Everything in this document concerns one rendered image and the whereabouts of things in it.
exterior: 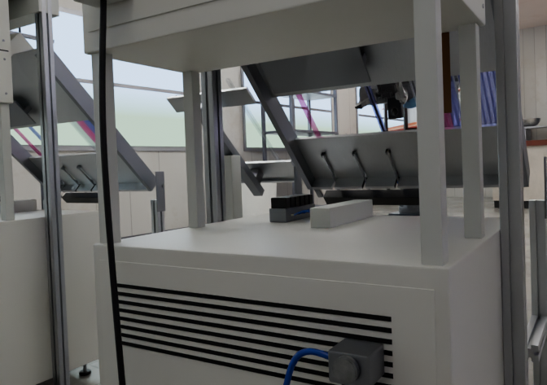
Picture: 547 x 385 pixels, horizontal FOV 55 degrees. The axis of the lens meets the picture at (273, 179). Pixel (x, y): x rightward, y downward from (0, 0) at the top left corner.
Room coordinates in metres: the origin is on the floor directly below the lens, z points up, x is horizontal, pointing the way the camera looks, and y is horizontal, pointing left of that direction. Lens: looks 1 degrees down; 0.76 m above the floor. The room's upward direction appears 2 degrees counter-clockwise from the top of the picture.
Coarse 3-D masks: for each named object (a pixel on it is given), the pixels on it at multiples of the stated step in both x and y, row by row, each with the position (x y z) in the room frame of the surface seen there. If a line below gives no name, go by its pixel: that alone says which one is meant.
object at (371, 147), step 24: (312, 144) 1.72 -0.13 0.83; (336, 144) 1.68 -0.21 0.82; (360, 144) 1.64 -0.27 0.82; (384, 144) 1.60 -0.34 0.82; (408, 144) 1.57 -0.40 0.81; (456, 144) 1.50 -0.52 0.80; (312, 168) 1.81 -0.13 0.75; (336, 168) 1.76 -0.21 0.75; (384, 168) 1.68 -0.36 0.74; (408, 168) 1.64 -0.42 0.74; (456, 168) 1.57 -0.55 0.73
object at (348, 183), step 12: (324, 180) 1.82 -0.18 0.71; (336, 180) 1.79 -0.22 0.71; (348, 180) 1.77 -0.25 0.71; (360, 180) 1.75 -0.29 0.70; (372, 180) 1.72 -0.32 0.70; (384, 180) 1.70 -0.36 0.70; (396, 180) 1.69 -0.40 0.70; (408, 180) 1.66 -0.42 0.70; (456, 180) 1.58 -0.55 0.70; (492, 180) 1.52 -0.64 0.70
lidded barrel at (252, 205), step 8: (264, 184) 5.80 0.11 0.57; (272, 184) 5.87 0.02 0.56; (248, 192) 5.77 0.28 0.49; (264, 192) 5.80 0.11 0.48; (272, 192) 5.88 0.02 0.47; (248, 200) 5.78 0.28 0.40; (256, 200) 5.78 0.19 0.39; (264, 200) 5.81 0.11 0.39; (248, 208) 5.78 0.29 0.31; (256, 208) 5.78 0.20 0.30; (264, 208) 5.81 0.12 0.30; (248, 216) 5.79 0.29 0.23
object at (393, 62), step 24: (360, 48) 1.37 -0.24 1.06; (384, 48) 1.35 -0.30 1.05; (408, 48) 1.32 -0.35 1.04; (456, 48) 1.28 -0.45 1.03; (480, 48) 1.25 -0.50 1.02; (264, 72) 1.50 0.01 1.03; (288, 72) 1.47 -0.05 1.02; (312, 72) 1.44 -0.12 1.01; (336, 72) 1.41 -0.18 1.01; (360, 72) 1.38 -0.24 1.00; (384, 72) 1.40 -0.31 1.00; (408, 72) 1.38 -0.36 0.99; (456, 72) 1.33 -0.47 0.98
